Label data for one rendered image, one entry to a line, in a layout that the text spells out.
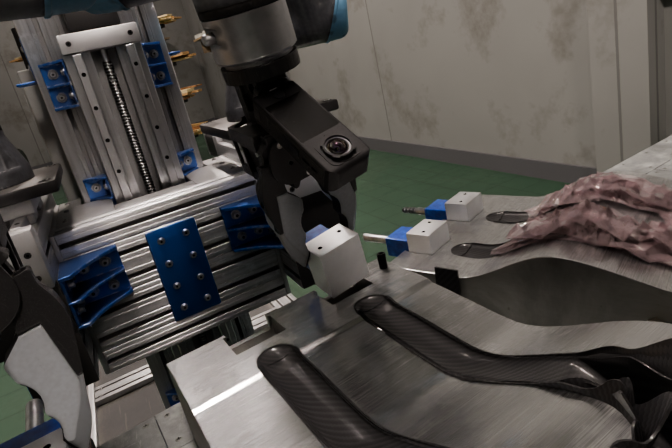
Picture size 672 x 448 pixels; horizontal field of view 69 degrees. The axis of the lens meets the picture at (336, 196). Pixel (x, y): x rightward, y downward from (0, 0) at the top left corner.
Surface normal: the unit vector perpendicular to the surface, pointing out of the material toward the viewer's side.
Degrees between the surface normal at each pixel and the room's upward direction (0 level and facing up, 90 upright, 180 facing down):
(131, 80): 90
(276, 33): 98
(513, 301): 90
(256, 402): 3
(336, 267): 97
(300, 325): 0
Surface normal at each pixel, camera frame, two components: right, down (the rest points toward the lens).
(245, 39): 0.05, 0.48
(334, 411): -0.27, -0.87
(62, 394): 0.53, 0.15
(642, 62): -0.86, 0.32
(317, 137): 0.04, -0.62
